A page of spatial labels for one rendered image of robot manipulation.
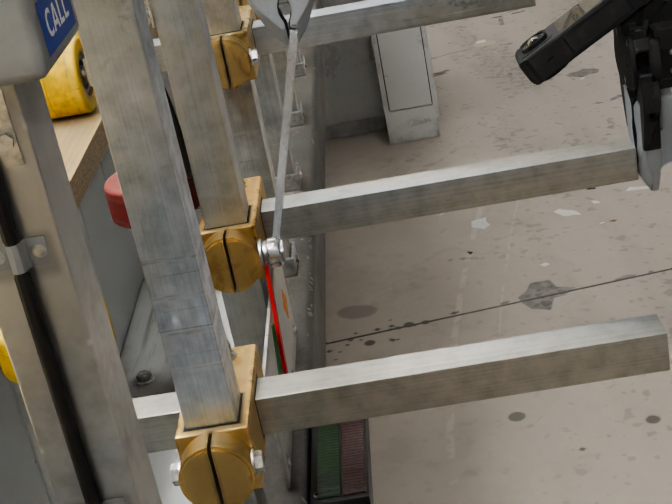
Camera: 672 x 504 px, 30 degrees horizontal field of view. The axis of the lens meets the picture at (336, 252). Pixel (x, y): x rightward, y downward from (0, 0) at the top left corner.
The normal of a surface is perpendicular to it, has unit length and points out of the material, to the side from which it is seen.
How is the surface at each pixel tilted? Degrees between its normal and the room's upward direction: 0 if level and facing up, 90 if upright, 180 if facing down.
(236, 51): 90
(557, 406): 0
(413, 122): 90
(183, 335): 90
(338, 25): 90
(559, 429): 0
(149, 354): 0
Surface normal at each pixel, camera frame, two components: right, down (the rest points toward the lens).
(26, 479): 0.98, -0.17
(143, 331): -0.18, -0.90
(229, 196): 0.01, 0.41
